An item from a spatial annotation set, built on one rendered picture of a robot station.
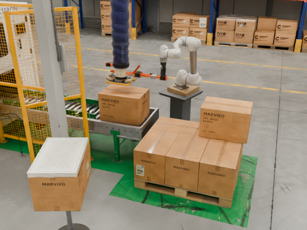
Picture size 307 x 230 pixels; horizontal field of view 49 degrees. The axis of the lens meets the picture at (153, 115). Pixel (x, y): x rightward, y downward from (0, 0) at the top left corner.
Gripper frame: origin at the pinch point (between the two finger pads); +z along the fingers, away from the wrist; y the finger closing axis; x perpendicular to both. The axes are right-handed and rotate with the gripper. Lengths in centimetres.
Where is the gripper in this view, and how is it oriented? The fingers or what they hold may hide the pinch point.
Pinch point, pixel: (163, 76)
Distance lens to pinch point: 441.4
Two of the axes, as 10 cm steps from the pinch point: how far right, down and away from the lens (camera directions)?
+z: 0.0, 9.1, 4.2
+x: 9.4, 1.4, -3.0
